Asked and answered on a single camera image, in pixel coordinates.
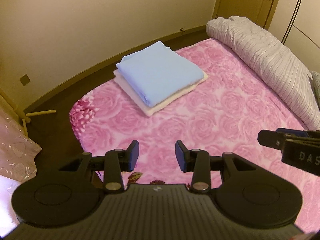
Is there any lilac striped duvet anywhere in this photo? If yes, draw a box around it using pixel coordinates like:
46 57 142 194
206 16 320 130

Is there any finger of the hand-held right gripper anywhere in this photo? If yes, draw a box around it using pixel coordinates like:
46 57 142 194
275 127 320 143
257 129 295 153

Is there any wooden door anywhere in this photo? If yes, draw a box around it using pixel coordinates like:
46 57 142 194
216 0 304 30

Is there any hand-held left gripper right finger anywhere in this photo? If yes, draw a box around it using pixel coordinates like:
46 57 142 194
175 140 257 194

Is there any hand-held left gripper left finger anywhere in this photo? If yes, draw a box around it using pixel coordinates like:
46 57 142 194
59 140 140 194

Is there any pink floral blanket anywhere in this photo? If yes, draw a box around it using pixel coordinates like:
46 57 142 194
69 38 320 233

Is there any cream wardrobe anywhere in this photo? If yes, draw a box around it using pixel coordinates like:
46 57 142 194
269 0 320 74

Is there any light blue sweater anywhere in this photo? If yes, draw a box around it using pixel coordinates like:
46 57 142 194
116 41 204 107

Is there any cream folded garment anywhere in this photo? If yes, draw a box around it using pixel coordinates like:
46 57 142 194
114 70 208 117

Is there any pink patterned curtain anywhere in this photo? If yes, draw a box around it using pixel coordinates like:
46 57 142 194
0 102 42 198

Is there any grey pillow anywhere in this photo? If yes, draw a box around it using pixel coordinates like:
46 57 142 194
310 71 320 90

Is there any wooden rack base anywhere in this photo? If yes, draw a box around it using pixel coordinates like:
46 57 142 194
15 100 56 130

